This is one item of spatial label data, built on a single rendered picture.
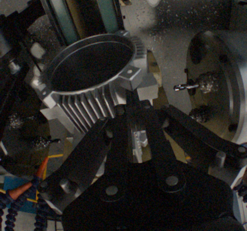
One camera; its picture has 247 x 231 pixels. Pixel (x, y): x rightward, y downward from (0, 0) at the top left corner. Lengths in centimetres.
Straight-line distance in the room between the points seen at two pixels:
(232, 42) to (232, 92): 8
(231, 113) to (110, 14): 28
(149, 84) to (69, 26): 21
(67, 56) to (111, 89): 16
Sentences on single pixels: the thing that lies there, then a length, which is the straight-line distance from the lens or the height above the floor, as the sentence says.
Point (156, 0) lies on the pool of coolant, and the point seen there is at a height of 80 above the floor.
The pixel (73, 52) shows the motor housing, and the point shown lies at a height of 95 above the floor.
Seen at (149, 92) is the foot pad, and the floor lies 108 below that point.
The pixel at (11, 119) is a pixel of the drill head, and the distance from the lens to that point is 35.
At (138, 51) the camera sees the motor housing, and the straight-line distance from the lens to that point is 25.
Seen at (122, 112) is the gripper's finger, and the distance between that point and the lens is 15.
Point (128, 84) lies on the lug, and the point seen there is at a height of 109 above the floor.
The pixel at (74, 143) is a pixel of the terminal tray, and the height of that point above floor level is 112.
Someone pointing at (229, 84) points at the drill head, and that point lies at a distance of 26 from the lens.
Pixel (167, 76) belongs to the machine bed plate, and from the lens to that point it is 61.
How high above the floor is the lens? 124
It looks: 39 degrees down
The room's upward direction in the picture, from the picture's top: 173 degrees clockwise
